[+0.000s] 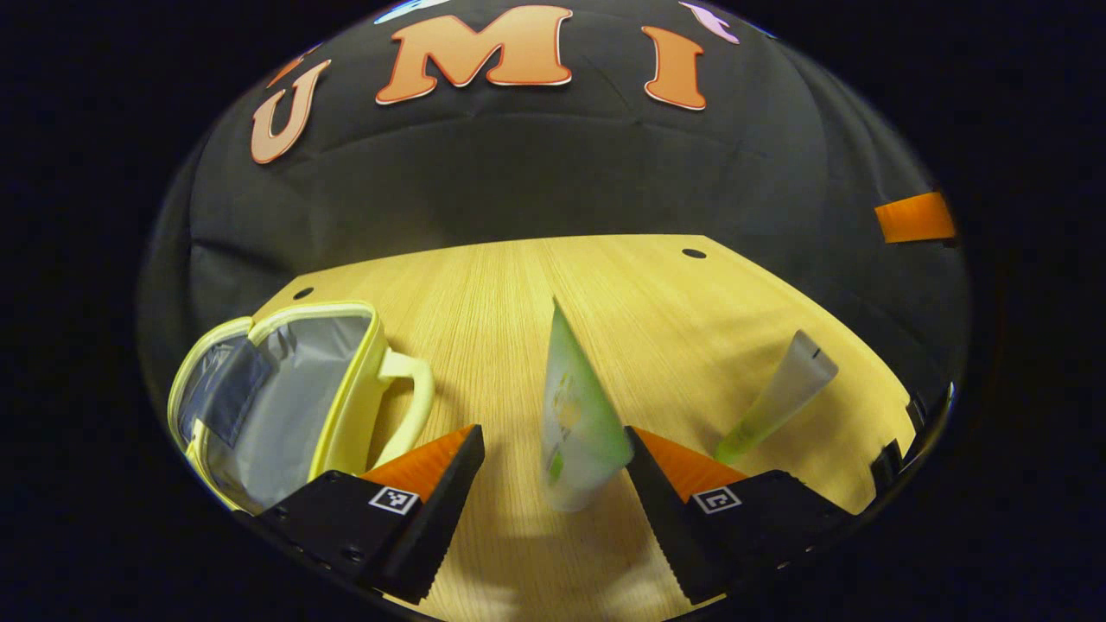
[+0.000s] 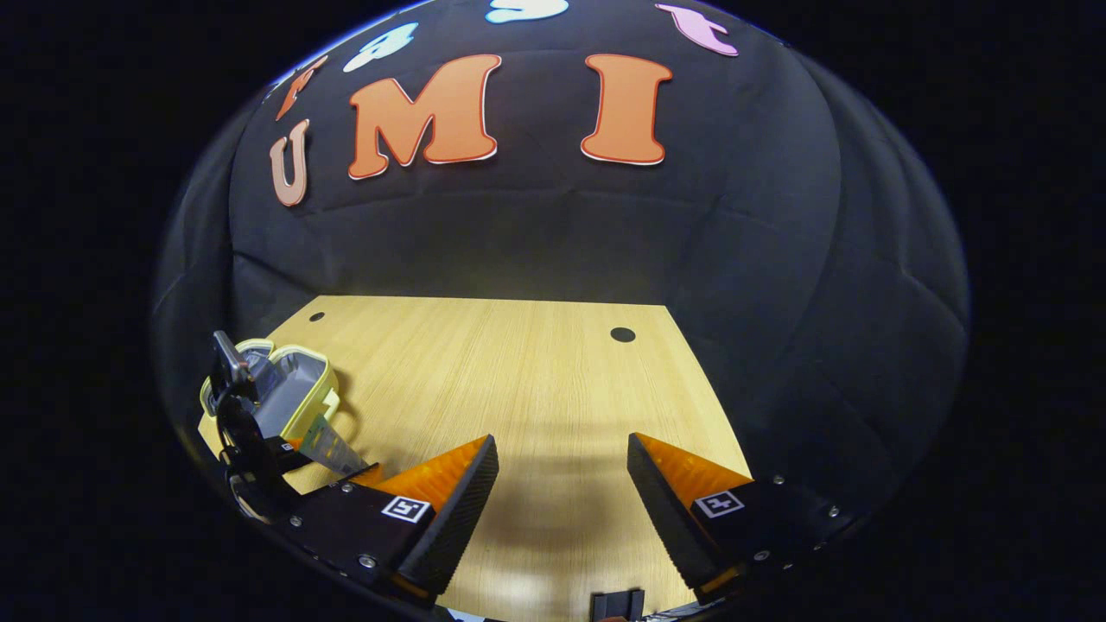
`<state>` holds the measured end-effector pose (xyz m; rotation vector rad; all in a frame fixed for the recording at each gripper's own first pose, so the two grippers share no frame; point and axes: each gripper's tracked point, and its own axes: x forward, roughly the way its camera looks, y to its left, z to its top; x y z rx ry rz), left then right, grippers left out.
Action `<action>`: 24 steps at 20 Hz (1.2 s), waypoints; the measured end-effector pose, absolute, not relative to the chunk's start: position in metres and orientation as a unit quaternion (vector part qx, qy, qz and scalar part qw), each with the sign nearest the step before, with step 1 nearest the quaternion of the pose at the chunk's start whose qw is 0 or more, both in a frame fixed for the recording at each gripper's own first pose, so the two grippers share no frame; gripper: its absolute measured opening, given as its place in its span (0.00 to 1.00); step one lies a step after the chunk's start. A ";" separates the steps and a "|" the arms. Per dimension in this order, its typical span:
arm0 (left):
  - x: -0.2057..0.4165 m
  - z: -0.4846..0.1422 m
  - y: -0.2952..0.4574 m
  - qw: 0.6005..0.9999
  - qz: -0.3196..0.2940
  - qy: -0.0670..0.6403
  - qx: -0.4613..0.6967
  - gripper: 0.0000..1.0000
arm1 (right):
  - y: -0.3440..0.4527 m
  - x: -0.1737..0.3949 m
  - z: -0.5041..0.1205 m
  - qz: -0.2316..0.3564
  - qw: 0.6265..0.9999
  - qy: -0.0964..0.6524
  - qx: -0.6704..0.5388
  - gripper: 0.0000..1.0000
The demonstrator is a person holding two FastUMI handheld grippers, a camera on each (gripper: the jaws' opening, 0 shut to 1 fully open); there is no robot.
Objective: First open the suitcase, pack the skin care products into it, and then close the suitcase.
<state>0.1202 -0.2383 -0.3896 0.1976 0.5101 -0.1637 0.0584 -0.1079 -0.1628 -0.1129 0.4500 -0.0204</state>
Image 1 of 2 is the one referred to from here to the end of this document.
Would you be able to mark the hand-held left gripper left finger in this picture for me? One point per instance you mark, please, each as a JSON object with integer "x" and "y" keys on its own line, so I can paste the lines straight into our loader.
{"x": 436, "y": 527}

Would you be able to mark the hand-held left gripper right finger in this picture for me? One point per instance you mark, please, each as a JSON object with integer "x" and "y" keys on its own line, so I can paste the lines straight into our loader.
{"x": 661, "y": 518}

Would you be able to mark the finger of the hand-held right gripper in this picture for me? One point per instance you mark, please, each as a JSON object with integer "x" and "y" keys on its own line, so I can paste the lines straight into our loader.
{"x": 916, "y": 218}

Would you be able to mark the large white green cream tube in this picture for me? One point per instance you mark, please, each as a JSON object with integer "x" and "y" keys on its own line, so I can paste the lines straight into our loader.
{"x": 579, "y": 423}

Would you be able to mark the small grey green cream tube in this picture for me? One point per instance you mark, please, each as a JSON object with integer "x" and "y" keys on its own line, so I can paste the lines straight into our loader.
{"x": 782, "y": 397}

